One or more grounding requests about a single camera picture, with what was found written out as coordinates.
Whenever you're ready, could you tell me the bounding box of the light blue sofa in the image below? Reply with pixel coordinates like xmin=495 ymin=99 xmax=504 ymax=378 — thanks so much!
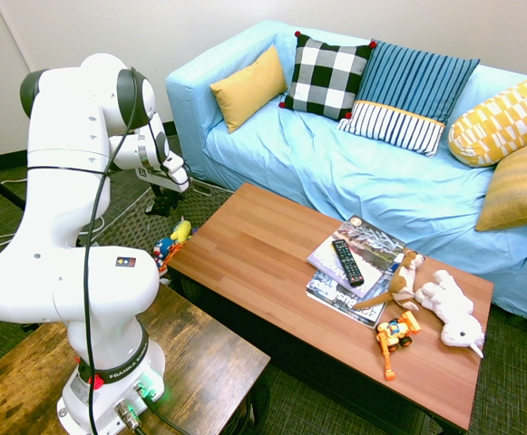
xmin=165 ymin=19 xmax=527 ymax=323

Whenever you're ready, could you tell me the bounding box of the mustard woven cushion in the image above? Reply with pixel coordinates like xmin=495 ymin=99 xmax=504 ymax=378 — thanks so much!
xmin=474 ymin=135 xmax=527 ymax=233

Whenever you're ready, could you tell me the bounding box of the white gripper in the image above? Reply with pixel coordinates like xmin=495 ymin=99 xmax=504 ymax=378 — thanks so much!
xmin=136 ymin=153 xmax=191 ymax=206

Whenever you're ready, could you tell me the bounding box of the orange flame pattern plush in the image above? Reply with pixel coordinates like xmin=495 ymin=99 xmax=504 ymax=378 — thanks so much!
xmin=158 ymin=242 xmax=188 ymax=276

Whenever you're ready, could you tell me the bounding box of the blue and red plush toy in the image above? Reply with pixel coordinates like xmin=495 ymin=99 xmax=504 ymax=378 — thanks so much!
xmin=152 ymin=237 xmax=173 ymax=268

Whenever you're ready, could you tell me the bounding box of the brown white plush dog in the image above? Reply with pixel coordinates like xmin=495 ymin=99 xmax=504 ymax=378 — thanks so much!
xmin=352 ymin=249 xmax=426 ymax=312

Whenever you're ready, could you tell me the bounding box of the white plush unicorn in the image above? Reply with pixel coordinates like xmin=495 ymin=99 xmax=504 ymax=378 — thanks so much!
xmin=414 ymin=269 xmax=486 ymax=359

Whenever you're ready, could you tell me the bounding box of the black base cable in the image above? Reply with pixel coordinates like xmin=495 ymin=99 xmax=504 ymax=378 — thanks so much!
xmin=136 ymin=383 xmax=194 ymax=435

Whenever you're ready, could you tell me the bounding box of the dark wooden robot stand table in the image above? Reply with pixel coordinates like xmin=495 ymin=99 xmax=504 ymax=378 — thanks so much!
xmin=0 ymin=283 xmax=271 ymax=435

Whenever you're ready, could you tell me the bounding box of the plain yellow cushion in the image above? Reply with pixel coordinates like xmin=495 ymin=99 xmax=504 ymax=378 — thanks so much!
xmin=209 ymin=44 xmax=288 ymax=135

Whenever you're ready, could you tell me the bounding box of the black Sony gamepad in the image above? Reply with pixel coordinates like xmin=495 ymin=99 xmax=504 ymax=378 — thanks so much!
xmin=146 ymin=198 xmax=176 ymax=219

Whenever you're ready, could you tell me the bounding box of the grey cover magazine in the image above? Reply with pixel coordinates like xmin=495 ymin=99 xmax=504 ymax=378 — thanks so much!
xmin=307 ymin=215 xmax=407 ymax=300

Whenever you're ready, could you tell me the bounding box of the black remote control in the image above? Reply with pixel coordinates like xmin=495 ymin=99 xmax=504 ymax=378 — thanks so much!
xmin=331 ymin=238 xmax=366 ymax=287

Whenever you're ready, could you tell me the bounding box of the black white checked cushion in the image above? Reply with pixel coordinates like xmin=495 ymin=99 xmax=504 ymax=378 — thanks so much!
xmin=278 ymin=30 xmax=377 ymax=121

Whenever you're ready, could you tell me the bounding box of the blue striped cushion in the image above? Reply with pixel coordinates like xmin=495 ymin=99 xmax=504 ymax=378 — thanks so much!
xmin=337 ymin=39 xmax=481 ymax=159

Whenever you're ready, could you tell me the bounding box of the wooden coffee table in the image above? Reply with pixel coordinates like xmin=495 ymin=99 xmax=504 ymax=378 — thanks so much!
xmin=166 ymin=182 xmax=495 ymax=434

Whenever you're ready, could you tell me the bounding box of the orange toy excavator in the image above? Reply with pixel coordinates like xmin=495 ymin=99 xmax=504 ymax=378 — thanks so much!
xmin=375 ymin=310 xmax=423 ymax=382

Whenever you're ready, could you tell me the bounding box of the yellow white patterned bolster cushion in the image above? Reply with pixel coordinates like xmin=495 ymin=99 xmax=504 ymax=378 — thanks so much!
xmin=447 ymin=66 xmax=527 ymax=169

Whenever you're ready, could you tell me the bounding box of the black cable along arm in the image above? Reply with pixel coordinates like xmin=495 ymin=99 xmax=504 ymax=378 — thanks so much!
xmin=26 ymin=66 xmax=140 ymax=435

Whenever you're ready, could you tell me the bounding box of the yellow plush toy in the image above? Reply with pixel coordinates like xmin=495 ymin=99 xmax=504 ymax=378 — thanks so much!
xmin=170 ymin=217 xmax=193 ymax=244

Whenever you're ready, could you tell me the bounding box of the magazine with white lettering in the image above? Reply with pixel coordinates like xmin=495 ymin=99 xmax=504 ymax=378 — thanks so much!
xmin=305 ymin=266 xmax=389 ymax=330

